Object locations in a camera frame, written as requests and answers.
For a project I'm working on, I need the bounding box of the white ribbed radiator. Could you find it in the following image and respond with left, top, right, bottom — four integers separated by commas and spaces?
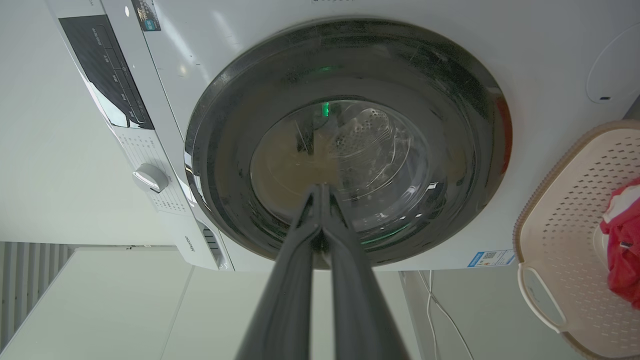
0, 242, 75, 351

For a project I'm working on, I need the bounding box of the dark round washing machine door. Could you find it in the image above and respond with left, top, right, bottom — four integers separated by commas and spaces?
184, 18, 513, 267

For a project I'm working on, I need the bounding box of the white front-load washing machine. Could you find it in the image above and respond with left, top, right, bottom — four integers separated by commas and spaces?
46, 0, 640, 272

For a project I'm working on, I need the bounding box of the silver washing machine dial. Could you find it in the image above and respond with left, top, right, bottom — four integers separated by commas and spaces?
132, 163, 170, 194

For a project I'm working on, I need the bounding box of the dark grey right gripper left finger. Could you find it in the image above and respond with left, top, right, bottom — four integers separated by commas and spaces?
234, 184, 323, 360

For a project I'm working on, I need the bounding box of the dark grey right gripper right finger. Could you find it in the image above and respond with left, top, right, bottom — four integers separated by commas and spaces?
320, 183, 412, 360

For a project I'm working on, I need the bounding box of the red and white garment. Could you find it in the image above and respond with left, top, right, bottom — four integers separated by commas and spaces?
599, 177, 640, 310

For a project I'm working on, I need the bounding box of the cream perforated laundry basket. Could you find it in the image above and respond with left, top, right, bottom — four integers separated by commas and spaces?
513, 119, 640, 360

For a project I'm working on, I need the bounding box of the white power cable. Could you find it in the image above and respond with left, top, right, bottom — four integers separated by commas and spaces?
416, 270, 475, 360

